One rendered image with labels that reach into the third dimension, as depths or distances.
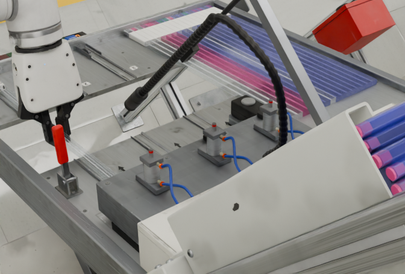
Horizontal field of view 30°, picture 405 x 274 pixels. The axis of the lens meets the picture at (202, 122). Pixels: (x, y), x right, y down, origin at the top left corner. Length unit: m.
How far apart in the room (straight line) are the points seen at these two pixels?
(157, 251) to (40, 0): 0.45
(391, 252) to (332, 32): 1.51
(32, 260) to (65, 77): 0.46
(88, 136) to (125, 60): 0.83
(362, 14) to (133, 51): 0.65
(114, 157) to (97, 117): 1.15
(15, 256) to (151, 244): 0.64
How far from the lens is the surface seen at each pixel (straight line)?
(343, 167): 0.56
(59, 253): 1.57
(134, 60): 1.55
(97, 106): 2.39
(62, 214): 1.11
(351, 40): 1.96
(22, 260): 1.55
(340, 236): 0.55
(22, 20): 1.19
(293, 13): 2.91
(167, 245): 0.92
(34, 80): 1.22
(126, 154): 1.24
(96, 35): 1.63
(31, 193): 1.19
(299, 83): 1.01
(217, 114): 1.34
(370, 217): 0.52
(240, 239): 0.70
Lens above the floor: 2.11
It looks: 57 degrees down
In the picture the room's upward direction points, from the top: 51 degrees clockwise
